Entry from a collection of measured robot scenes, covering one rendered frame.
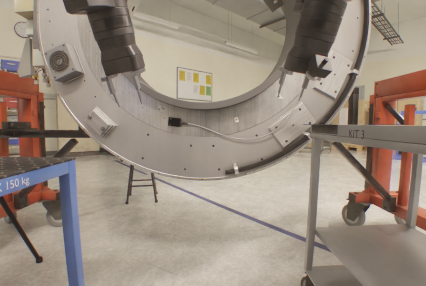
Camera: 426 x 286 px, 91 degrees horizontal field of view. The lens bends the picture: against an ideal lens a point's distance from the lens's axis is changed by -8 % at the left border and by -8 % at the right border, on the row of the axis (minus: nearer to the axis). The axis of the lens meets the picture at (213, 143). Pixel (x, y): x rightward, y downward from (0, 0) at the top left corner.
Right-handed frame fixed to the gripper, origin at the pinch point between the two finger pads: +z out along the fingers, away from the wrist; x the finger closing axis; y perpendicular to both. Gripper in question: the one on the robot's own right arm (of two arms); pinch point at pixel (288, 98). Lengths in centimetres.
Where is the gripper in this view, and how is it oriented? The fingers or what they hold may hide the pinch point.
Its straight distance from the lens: 54.1
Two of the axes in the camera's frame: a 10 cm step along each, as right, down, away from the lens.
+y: 1.0, 4.7, -8.7
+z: -1.8, 8.7, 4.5
